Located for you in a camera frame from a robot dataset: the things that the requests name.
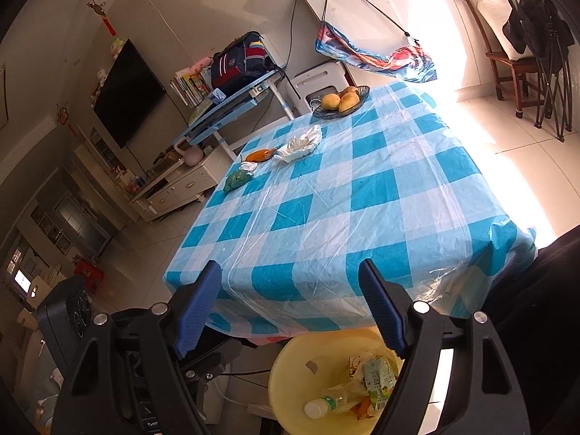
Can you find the blue study desk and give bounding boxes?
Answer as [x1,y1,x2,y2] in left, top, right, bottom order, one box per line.
[174,68,293,150]

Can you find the large crumpled white tissue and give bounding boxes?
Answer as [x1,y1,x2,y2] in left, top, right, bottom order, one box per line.
[274,124,323,163]

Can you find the wooden chair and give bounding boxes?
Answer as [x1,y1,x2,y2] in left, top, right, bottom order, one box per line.
[454,0,544,116]

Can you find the white plastic stool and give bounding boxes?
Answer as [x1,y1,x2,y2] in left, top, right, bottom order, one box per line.
[287,64,347,112]

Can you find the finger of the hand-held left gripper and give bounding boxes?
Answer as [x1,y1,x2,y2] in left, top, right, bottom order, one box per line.
[179,339,243,384]

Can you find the black folding chair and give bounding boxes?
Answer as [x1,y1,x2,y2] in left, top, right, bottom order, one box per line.
[502,0,576,143]

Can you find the person's dark clothing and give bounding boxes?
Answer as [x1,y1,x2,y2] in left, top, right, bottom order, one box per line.
[494,224,580,435]

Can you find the dark fruit bowl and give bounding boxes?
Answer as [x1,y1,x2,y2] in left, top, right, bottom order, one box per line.
[312,85,371,119]

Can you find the green crumpled wrapper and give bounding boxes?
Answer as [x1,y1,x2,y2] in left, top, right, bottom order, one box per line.
[224,170,251,191]

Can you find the red stool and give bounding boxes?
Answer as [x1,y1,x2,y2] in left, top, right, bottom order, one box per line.
[74,263,103,291]

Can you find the white cushion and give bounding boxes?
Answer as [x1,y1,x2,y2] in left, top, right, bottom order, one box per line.
[467,0,526,61]

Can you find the blue checkered tablecloth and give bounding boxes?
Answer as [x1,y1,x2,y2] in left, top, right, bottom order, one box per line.
[163,79,538,338]

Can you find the clear plastic bottle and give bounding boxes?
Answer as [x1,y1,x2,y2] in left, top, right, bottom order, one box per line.
[303,381,368,420]

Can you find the pink kettlebell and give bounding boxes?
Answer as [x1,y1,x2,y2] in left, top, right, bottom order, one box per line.
[174,141,202,166]

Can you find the black television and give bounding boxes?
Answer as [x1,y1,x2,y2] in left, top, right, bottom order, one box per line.
[94,38,167,149]

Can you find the white television cabinet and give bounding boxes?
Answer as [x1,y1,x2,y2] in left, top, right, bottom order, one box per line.
[129,149,232,223]

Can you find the dark blue backpack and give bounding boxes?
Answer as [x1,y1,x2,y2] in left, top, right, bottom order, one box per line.
[211,32,268,94]

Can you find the row of books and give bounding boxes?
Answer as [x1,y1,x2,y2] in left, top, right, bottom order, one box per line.
[170,68,214,105]

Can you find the colourful hanging bag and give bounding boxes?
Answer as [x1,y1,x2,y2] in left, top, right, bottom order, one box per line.
[315,16,438,83]

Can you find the red tassel wall ornament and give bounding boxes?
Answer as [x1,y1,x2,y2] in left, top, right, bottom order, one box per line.
[88,0,117,37]

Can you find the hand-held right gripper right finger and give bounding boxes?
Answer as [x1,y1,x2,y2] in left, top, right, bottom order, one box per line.
[358,258,531,435]

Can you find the green milk carton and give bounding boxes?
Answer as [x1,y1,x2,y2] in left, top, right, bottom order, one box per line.
[360,357,399,411]

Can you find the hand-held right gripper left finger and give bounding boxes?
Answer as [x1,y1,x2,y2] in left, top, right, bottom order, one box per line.
[50,260,223,435]

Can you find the red knot wall ornament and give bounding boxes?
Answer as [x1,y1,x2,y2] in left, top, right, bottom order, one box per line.
[55,103,78,137]

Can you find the yellow plastic bin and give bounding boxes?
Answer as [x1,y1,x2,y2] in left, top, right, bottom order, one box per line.
[267,326,406,435]

